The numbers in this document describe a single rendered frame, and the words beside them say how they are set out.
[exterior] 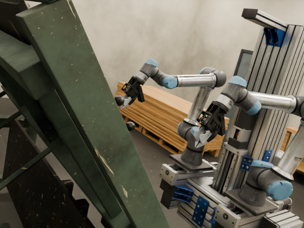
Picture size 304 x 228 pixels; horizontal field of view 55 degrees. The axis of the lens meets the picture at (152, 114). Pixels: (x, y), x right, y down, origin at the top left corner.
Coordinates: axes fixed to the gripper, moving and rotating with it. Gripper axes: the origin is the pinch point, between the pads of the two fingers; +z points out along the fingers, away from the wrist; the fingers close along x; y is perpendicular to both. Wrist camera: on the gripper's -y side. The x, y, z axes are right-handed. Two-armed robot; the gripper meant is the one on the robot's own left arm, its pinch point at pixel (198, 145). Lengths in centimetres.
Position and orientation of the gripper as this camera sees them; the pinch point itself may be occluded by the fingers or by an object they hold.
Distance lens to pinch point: 132.5
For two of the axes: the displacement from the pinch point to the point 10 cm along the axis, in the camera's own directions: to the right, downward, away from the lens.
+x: 5.7, 3.1, -7.6
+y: -5.8, -5.0, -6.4
